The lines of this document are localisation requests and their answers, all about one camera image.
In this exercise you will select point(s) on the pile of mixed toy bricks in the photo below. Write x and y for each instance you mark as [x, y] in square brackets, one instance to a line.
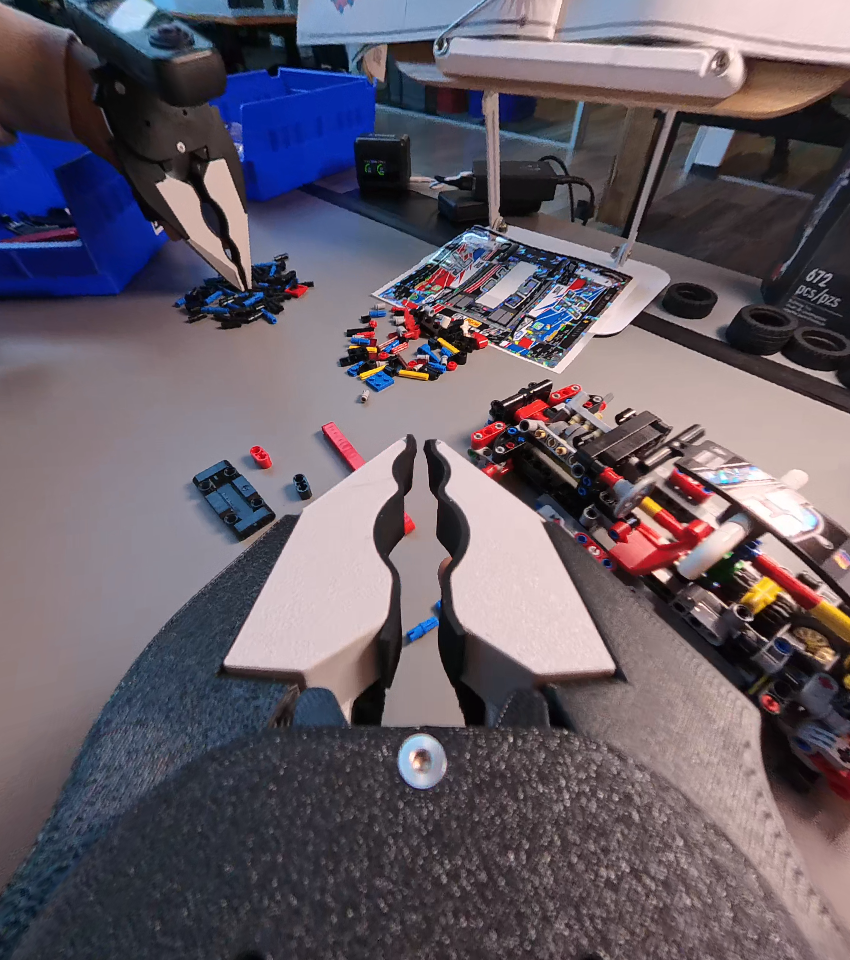
[410, 345]

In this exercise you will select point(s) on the labelled blue storage bin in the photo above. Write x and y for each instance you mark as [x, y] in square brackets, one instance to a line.
[19, 274]

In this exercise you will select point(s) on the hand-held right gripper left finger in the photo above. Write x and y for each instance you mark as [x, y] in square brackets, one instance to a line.
[320, 592]

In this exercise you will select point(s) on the long red toy beam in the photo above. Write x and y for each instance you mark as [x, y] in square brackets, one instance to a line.
[342, 446]

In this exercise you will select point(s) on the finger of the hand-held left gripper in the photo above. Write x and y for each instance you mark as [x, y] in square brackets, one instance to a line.
[228, 195]
[184, 210]

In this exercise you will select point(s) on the instruction booklet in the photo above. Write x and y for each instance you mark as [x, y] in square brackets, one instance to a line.
[695, 22]

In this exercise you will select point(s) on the wooden leg table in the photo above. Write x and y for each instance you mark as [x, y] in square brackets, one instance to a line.
[635, 157]

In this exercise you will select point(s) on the small black toy connector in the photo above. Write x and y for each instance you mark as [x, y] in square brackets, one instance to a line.
[302, 486]

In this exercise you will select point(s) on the small black power adapter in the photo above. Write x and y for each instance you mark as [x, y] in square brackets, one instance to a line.
[458, 206]

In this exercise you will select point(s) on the partly built toy car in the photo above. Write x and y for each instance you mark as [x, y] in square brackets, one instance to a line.
[620, 450]

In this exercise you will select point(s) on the black toy panel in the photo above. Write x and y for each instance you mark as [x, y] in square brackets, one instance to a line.
[233, 499]

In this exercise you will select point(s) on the person's left forearm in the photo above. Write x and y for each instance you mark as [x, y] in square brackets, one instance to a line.
[4, 67]

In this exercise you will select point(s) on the black power bank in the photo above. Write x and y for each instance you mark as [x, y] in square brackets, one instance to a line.
[382, 165]

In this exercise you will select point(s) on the holographic sticker sheet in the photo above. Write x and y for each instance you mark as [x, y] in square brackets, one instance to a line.
[515, 292]

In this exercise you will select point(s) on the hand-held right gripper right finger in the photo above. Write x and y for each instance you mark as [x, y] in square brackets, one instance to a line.
[530, 600]

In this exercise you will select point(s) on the person's left hand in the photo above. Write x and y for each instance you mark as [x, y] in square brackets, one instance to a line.
[87, 105]

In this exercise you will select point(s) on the small red toy connector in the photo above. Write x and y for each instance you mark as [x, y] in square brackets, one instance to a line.
[262, 456]

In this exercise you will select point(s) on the pile of blue black pins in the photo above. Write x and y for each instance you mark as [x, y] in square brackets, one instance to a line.
[244, 296]

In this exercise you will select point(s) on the white book stand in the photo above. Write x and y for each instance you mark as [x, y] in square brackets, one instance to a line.
[582, 67]

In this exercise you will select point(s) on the heap of large toy parts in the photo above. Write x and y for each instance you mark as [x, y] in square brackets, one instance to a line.
[42, 225]

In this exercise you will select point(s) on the black toy set box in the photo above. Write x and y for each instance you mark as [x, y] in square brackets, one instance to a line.
[845, 225]

